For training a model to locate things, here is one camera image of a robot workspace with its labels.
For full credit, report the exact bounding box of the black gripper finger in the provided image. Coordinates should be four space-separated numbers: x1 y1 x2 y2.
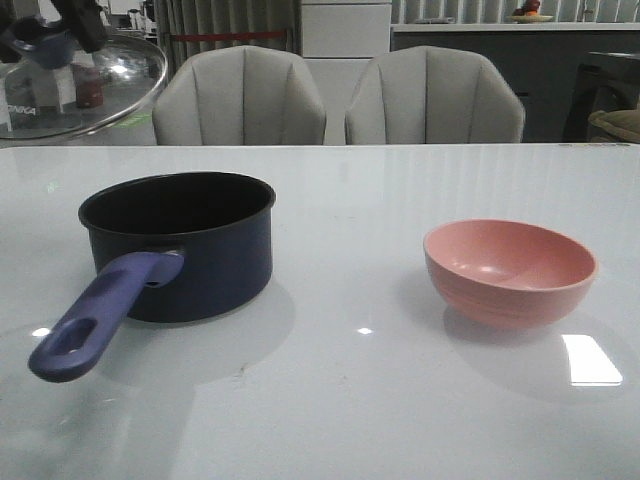
51 0 108 53
1 14 35 63

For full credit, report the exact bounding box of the glass lid with blue knob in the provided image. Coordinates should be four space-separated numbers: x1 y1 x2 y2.
1 33 167 143

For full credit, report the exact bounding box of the dark grey counter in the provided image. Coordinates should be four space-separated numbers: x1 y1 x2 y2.
391 22 639 143

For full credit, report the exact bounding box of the dark blue saucepan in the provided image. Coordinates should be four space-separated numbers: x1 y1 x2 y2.
28 171 276 383

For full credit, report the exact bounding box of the fruit plate on counter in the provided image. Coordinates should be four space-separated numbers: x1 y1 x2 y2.
508 0 553 24

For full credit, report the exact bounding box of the left beige chair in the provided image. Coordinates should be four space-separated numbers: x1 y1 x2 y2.
152 46 326 146

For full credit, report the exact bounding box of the red barrier belt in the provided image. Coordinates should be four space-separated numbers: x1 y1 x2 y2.
169 29 289 42

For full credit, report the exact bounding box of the beige chair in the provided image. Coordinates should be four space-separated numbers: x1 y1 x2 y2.
152 46 326 146
344 46 526 145

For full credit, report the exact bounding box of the right beige chair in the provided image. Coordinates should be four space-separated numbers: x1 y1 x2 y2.
344 46 526 145

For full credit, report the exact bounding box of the pink bowl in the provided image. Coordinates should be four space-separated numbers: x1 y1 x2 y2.
423 219 598 329

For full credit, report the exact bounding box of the olive cushion seat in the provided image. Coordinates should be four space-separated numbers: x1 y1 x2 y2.
588 109 639 144

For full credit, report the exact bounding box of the white cabinet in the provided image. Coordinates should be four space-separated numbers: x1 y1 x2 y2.
300 1 392 145

